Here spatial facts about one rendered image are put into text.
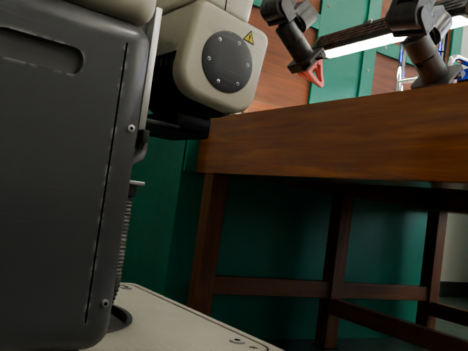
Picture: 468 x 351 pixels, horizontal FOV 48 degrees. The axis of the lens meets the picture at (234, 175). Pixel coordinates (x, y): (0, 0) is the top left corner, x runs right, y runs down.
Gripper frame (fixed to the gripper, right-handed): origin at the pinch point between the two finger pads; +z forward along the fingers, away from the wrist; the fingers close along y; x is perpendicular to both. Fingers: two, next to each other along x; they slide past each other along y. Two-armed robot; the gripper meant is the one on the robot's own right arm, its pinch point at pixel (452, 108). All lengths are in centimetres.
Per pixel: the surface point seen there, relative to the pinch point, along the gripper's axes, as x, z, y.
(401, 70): -35, 9, 42
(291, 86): -25, 2, 85
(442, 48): -38.4, 6.0, 27.6
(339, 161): 24.4, -5.8, 13.0
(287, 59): -30, -7, 85
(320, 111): 15.0, -13.3, 21.9
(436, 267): -26, 104, 71
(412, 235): -35, 96, 86
